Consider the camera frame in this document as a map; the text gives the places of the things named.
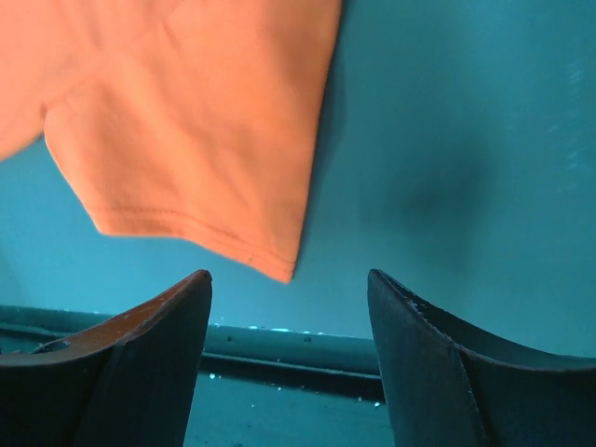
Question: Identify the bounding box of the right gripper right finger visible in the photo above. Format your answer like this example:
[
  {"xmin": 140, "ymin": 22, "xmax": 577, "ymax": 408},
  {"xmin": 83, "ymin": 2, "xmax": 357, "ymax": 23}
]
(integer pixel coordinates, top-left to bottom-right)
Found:
[{"xmin": 367, "ymin": 269, "xmax": 595, "ymax": 446}]

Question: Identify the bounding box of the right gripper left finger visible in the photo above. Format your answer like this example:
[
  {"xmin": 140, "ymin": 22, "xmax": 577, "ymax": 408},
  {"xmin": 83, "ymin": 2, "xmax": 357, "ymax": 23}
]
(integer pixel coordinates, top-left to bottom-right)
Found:
[{"xmin": 1, "ymin": 270, "xmax": 212, "ymax": 447}]

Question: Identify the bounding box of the orange t shirt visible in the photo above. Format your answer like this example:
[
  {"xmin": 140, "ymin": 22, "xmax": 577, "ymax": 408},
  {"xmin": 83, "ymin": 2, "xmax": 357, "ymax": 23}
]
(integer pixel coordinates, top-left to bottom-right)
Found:
[{"xmin": 1, "ymin": 0, "xmax": 343, "ymax": 283}]

